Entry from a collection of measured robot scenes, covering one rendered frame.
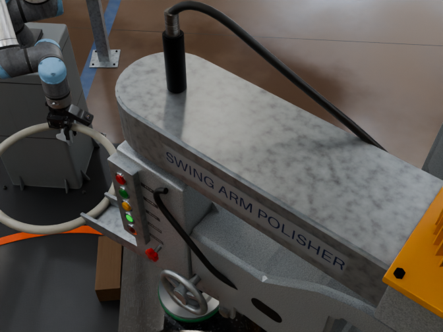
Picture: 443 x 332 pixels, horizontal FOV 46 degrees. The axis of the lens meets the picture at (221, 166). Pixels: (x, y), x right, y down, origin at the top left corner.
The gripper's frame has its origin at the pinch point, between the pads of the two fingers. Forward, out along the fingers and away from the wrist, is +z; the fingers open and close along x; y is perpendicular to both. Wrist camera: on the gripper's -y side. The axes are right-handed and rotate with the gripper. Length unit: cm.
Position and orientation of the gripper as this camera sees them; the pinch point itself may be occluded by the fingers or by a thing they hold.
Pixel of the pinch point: (74, 138)
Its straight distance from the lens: 216.7
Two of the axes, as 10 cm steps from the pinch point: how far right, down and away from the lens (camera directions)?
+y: -9.9, -1.5, 0.4
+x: -1.4, 7.6, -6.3
